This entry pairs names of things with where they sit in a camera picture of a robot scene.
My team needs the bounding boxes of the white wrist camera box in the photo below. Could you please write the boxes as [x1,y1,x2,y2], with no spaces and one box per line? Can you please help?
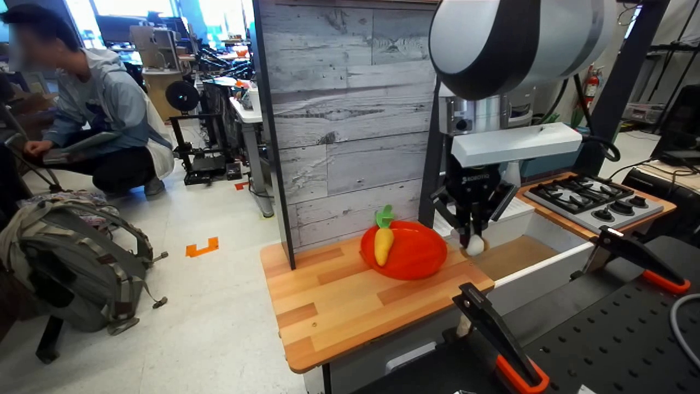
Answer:
[450,122,581,169]

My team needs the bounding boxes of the toy stove top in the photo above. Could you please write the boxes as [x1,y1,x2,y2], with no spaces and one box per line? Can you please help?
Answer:
[528,175,662,232]

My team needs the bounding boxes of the grey backpack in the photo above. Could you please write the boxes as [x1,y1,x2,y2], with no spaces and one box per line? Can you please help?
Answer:
[0,193,169,335]

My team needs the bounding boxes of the orange black clamp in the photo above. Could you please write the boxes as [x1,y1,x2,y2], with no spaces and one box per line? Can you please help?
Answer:
[583,224,692,294]
[452,281,552,394]

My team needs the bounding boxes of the white toy sink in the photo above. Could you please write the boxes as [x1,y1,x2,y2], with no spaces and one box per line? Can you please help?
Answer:
[464,198,593,313]

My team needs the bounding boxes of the small white bear toy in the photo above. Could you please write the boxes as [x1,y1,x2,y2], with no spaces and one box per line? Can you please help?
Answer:
[466,233,486,255]

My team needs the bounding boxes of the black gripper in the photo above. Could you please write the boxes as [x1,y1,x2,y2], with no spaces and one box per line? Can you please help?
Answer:
[431,157,516,247]

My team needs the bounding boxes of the red plate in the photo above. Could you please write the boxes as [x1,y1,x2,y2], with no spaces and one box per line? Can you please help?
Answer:
[358,221,446,280]

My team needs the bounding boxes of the yellow carrot toy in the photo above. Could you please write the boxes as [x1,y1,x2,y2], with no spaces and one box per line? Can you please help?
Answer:
[373,206,394,265]

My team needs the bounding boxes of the black pegboard table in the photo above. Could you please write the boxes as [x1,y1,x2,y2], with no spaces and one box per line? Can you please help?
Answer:
[356,233,700,394]

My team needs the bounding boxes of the seated person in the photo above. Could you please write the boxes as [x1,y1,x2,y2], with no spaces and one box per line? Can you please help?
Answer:
[1,3,173,196]

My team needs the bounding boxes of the grey wood backdrop panel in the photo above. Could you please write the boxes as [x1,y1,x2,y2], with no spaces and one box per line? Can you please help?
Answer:
[253,0,440,253]

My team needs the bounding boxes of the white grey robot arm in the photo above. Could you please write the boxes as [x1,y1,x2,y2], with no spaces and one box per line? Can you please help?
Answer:
[429,0,616,252]

